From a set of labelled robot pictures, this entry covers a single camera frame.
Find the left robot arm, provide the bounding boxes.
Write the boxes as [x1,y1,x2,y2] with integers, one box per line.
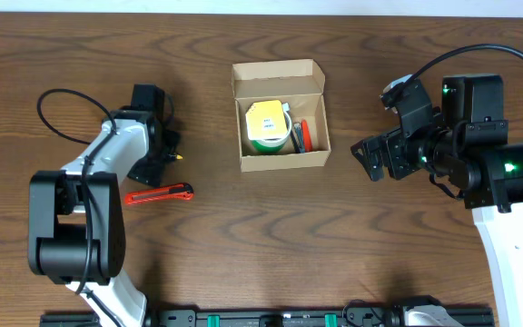
[27,84,180,326]

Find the brown cardboard box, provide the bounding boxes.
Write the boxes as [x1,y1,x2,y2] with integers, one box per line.
[232,59,331,173]

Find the left black cable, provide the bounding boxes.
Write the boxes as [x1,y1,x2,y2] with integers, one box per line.
[35,87,120,327]

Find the black mounting rail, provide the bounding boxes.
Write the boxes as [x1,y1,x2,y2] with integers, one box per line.
[39,300,496,327]

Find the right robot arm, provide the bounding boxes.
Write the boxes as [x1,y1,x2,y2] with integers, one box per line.
[350,74,523,326]

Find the green tape roll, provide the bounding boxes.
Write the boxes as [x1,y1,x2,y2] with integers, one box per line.
[251,114,292,154]

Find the red stapler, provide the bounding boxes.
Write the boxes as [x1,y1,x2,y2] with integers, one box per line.
[291,119,313,154]

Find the red utility knife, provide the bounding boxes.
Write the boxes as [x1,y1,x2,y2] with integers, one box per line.
[124,183,194,205]

